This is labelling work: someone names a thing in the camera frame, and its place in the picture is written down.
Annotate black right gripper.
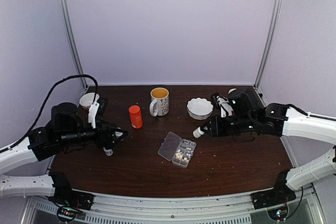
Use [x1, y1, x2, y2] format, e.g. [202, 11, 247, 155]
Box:
[201, 114, 256, 137]

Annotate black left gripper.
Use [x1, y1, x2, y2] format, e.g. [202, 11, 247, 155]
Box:
[58, 117, 128, 150]

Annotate small white pill bottle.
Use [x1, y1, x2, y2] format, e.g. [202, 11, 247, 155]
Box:
[103, 148, 113, 156]

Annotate clear plastic pill organizer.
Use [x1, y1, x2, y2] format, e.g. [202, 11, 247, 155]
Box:
[158, 132, 196, 168]

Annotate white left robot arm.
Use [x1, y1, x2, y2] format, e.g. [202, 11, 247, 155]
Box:
[1, 102, 128, 205]

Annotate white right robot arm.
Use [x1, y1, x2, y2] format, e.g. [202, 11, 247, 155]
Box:
[209, 88, 335, 204]

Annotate white pills in organizer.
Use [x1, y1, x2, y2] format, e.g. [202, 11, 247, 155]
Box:
[175, 153, 190, 162]

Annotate orange pill bottle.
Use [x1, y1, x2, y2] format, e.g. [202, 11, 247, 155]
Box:
[129, 105, 143, 129]

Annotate white ceramic bowl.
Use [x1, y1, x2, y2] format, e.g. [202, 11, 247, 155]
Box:
[79, 92, 100, 110]

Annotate white scalloped dish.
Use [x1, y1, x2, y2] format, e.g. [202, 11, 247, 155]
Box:
[186, 98, 213, 120]

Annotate yellow-lined patterned mug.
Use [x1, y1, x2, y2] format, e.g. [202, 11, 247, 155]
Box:
[149, 87, 169, 117]

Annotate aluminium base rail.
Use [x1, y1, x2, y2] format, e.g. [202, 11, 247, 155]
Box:
[19, 186, 327, 223]

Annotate aluminium frame post right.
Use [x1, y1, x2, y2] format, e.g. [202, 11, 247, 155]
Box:
[254, 0, 286, 91]

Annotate aluminium frame post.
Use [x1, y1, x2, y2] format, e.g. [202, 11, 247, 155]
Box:
[60, 0, 84, 74]
[254, 0, 286, 91]

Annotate aluminium frame post left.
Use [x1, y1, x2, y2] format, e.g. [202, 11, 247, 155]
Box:
[60, 0, 84, 74]

